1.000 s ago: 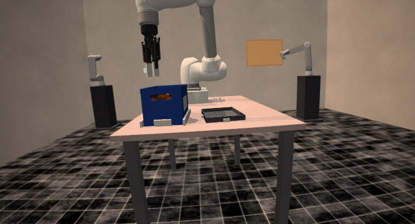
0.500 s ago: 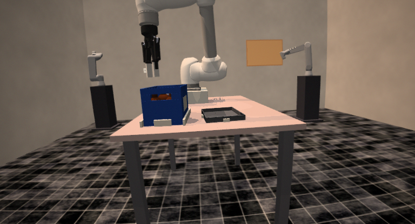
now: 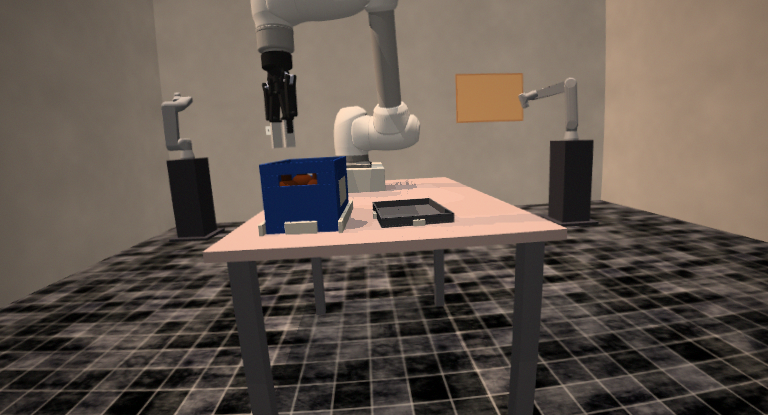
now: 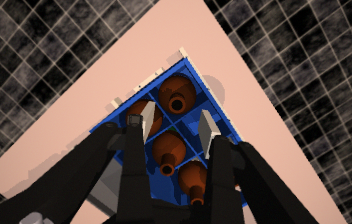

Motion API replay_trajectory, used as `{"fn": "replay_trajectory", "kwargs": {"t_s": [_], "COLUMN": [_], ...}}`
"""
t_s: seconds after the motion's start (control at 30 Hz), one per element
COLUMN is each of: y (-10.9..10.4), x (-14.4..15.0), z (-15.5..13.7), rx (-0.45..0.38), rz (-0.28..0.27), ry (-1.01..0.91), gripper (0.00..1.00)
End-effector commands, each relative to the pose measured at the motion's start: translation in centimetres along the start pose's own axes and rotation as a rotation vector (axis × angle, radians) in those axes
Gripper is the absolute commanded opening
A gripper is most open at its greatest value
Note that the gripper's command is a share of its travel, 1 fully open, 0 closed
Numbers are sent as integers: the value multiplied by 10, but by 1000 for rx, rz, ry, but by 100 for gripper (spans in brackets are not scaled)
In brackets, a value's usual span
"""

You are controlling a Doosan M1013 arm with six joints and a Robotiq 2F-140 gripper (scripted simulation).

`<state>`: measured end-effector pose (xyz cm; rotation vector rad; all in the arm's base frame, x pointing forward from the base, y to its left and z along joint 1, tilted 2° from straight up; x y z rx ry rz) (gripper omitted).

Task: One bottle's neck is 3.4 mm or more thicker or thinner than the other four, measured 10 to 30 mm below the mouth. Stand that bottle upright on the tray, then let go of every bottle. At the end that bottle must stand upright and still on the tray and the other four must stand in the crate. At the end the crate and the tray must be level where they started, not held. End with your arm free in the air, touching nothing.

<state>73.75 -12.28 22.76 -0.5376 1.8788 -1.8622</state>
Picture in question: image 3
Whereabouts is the blue divided crate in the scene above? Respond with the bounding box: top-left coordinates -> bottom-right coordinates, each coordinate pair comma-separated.
259,156 -> 349,234

